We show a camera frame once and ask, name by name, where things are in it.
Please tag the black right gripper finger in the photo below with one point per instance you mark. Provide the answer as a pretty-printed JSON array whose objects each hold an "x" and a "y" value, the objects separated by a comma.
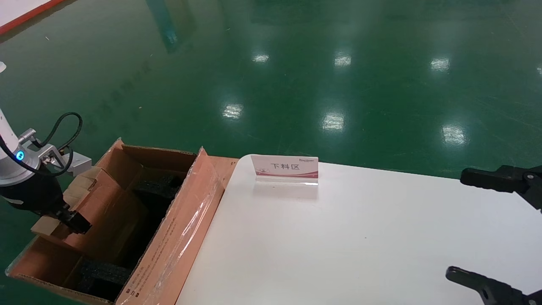
[
  {"x": 504, "y": 180},
  {"x": 491, "y": 292}
]

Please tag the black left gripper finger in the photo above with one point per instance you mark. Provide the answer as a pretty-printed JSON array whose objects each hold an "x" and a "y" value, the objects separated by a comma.
[{"x": 76, "y": 222}]

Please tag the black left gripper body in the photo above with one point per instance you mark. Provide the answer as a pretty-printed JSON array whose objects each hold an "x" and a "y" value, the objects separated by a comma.
[{"x": 34, "y": 195}]

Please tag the small cardboard box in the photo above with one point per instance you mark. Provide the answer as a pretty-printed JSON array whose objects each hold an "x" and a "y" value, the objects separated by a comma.
[{"x": 106, "y": 216}]

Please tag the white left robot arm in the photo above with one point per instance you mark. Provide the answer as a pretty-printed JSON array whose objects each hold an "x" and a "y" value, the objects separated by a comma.
[{"x": 5, "y": 131}]

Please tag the large cardboard box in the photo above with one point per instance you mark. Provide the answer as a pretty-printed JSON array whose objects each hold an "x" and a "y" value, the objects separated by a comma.
[{"x": 186, "y": 224}]

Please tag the black foam insert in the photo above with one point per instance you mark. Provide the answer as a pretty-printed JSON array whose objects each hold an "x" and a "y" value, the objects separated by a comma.
[{"x": 101, "y": 273}]

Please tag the acrylic sign with red print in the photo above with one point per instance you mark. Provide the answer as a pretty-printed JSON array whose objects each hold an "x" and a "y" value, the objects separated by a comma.
[{"x": 288, "y": 167}]

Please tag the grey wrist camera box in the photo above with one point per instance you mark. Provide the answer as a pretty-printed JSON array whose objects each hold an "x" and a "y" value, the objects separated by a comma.
[{"x": 78, "y": 163}]

